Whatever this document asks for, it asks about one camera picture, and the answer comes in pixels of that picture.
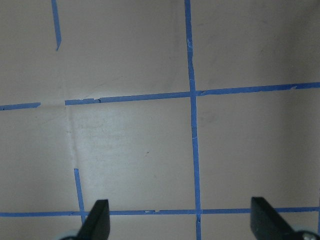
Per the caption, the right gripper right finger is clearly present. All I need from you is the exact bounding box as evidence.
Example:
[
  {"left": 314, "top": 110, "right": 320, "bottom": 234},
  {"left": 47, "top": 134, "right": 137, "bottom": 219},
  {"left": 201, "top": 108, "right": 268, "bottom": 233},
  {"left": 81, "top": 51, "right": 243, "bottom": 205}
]
[{"left": 250, "top": 197, "right": 303, "bottom": 240}]

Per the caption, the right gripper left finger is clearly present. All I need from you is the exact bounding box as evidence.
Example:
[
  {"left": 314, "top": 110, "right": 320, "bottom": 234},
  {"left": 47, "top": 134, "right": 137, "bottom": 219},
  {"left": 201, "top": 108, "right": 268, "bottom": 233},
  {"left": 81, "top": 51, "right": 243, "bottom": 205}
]
[{"left": 76, "top": 199, "right": 111, "bottom": 240}]

